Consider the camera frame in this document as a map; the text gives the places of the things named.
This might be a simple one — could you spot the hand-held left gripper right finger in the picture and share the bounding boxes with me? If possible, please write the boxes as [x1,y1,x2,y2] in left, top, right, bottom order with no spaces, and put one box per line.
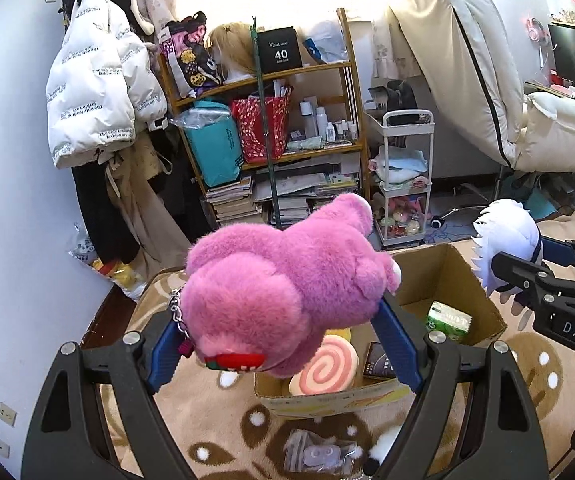
[371,295,551,480]

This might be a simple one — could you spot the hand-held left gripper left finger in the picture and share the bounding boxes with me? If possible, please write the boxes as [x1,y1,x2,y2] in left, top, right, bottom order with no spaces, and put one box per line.
[20,305,198,480]

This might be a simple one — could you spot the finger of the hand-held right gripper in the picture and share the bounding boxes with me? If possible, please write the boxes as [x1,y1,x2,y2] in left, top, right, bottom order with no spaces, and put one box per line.
[491,252,563,312]
[537,236,575,286]

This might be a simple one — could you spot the small dark box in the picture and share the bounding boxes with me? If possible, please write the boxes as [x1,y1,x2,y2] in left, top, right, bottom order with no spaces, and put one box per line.
[362,341,398,380]

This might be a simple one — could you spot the white-haired plush doll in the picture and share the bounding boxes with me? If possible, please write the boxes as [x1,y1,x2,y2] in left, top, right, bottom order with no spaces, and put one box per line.
[471,199,544,307]

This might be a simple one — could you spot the printed cardboard box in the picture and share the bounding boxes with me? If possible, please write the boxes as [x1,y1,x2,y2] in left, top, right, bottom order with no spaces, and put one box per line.
[254,242,508,418]

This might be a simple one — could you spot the green packet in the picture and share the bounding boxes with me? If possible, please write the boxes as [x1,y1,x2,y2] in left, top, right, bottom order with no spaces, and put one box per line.
[425,301,473,344]

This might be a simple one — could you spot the pink swirl plush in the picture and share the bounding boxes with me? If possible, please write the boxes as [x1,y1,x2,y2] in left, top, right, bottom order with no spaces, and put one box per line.
[290,336,359,395]

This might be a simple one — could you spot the pink strawberry bear plush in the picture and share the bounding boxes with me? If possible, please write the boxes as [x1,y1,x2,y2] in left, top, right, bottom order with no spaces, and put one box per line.
[168,192,402,380]

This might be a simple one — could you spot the white fluffy pompom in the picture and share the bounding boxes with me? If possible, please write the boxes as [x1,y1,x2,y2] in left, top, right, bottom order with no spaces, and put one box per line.
[365,425,403,476]

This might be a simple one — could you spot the clear bag with yellow contents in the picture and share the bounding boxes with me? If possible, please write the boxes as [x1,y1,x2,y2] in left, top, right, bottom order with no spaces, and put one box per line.
[68,225,148,300]

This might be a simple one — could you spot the clear plastic packet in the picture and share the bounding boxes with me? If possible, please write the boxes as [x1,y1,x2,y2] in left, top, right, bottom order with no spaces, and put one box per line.
[282,427,368,476]

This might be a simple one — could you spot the beige hanging trousers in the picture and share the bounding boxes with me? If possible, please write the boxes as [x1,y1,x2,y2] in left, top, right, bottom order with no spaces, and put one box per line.
[100,135,193,271]

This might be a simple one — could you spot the white trolley cart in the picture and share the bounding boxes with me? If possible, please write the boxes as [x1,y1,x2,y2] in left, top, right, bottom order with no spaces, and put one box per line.
[365,109,435,248]

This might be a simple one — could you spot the black hanging garment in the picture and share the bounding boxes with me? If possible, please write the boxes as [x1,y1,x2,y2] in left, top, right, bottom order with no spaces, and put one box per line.
[70,160,134,267]

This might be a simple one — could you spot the stack of books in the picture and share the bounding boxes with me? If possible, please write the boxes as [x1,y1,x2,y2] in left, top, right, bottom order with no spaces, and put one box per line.
[205,175,263,226]

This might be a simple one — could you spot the dark hanging clothes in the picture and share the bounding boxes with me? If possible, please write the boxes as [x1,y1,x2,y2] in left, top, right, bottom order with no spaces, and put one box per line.
[155,125,209,231]

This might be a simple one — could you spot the pile of papers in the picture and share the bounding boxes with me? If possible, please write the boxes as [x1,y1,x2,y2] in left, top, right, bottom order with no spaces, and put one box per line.
[255,160,361,223]

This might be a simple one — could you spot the white padded chair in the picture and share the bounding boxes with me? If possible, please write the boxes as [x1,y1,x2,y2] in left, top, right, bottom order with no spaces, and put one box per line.
[387,0,575,171]

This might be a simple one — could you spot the teal bag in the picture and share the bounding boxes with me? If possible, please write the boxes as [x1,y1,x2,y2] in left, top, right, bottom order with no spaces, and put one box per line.
[178,102,244,188]

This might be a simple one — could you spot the pink desk fan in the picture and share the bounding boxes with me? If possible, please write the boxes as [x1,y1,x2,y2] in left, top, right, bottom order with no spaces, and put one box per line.
[525,17,551,68]

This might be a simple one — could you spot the black bag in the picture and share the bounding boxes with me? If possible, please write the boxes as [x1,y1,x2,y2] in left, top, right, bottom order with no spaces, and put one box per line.
[367,80,418,113]

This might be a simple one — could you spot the group of small cosmetic bottles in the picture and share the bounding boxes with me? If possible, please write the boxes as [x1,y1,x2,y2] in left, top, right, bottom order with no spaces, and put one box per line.
[300,97,361,143]

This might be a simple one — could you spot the red patterned bag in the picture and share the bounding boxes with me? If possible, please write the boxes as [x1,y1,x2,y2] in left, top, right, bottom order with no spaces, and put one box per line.
[231,94,292,163]

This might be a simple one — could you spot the green pole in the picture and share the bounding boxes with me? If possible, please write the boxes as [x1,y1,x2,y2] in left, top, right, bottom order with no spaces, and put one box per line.
[249,16,286,231]

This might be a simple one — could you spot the white puffer jacket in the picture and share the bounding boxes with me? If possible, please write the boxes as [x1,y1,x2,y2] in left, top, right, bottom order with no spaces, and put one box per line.
[48,0,168,168]

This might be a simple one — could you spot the wooden shelf rack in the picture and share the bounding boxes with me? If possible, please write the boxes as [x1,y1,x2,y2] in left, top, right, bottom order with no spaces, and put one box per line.
[155,7,371,231]

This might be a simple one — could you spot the patterned tote bag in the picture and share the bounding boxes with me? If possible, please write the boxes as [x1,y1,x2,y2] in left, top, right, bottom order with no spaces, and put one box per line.
[160,10,221,98]

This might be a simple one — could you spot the white plastic bag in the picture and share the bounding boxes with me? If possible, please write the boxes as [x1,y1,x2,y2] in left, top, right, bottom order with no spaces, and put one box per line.
[302,20,348,65]

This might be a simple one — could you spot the blonde wig on head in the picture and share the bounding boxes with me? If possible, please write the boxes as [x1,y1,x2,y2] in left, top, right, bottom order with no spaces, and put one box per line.
[208,22,259,82]

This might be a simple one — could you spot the black box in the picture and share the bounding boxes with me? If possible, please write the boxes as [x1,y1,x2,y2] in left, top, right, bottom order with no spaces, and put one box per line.
[256,26,304,73]

